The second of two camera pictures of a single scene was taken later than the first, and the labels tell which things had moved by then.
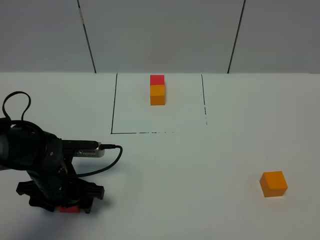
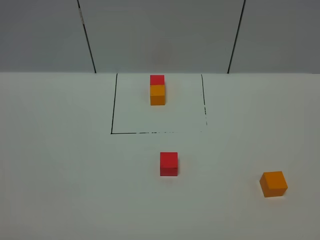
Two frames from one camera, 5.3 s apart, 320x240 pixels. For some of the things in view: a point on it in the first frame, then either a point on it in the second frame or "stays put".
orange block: x=273 y=184 stays put
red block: x=72 y=209 to x=168 y=164
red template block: x=157 y=79 stays put
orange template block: x=157 y=95 stays put
